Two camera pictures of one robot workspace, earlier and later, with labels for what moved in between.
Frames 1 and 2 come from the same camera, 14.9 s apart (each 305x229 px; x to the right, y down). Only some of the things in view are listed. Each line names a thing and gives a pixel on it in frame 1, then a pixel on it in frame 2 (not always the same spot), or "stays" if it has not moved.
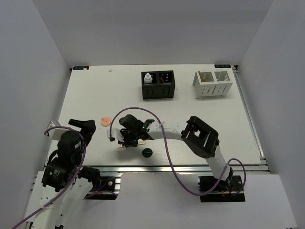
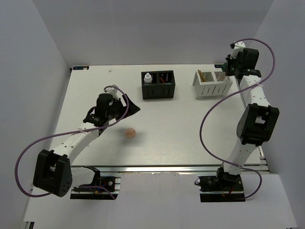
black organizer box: x=158 y=84 stays
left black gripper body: x=77 y=158 → x=117 y=107
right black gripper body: x=130 y=138 → x=232 y=65
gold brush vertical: x=201 y=75 stays
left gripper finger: x=88 y=127 → x=132 y=108
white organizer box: x=212 y=84 stays
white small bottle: x=147 y=79 stays
